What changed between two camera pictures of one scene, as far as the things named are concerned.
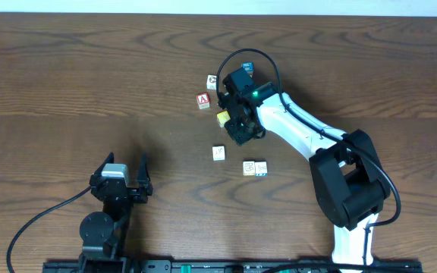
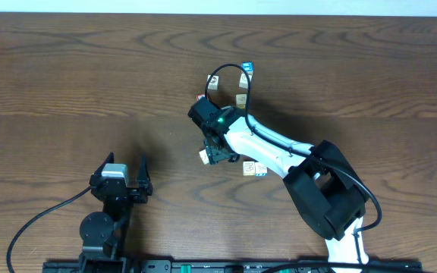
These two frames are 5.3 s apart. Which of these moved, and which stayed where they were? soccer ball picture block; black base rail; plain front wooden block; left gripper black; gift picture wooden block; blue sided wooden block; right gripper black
Moved: right gripper black; plain front wooden block
Stayed: gift picture wooden block; soccer ball picture block; left gripper black; blue sided wooden block; black base rail
